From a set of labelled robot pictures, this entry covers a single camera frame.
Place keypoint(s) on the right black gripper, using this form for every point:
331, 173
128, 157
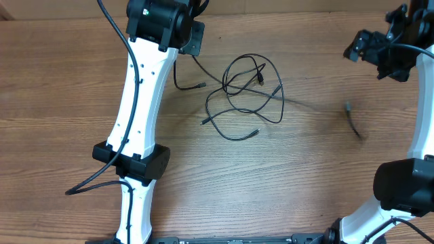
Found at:
371, 43

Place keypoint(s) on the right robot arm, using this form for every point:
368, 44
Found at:
402, 189

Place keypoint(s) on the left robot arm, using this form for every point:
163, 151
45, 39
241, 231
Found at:
157, 32

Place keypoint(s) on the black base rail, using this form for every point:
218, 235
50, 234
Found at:
300, 238

